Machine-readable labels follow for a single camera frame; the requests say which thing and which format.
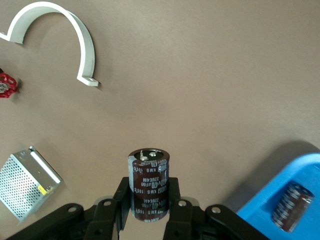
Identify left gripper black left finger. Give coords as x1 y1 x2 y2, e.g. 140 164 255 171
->
4 176 132 240

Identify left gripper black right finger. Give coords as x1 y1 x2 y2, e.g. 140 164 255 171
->
163 177 270 240

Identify perforated metal power supply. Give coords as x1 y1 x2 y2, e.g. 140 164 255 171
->
0 145 64 223

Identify blue plastic tray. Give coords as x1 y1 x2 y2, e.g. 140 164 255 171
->
236 152 320 240

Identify brown table cover mat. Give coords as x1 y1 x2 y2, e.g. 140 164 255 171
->
0 0 320 240

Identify red handwheel brass valve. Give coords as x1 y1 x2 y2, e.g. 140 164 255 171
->
0 67 20 99

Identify white half-round pipe clamp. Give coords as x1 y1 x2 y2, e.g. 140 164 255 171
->
0 1 100 88

